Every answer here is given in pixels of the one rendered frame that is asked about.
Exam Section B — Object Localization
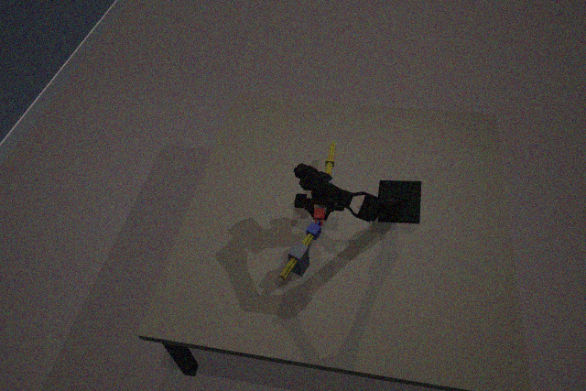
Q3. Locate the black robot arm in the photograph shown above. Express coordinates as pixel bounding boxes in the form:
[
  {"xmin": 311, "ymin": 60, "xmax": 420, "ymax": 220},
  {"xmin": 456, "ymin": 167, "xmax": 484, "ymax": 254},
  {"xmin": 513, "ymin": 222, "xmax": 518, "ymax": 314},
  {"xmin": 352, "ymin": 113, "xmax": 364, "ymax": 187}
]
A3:
[{"xmin": 293, "ymin": 163, "xmax": 408, "ymax": 222}]

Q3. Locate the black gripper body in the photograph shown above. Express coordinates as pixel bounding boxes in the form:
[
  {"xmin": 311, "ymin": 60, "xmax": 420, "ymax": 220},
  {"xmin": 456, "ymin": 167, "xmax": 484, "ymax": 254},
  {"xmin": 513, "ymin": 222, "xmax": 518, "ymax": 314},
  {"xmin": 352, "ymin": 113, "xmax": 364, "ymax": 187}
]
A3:
[{"xmin": 295, "ymin": 190, "xmax": 344, "ymax": 212}]

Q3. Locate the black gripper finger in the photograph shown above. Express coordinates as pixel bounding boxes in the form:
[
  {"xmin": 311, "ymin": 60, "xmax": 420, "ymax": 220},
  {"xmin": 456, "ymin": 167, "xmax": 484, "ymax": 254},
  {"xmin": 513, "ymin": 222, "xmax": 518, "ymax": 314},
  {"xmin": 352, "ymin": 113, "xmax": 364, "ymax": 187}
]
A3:
[
  {"xmin": 325, "ymin": 206, "xmax": 334, "ymax": 221},
  {"xmin": 304, "ymin": 204, "xmax": 314, "ymax": 220}
]

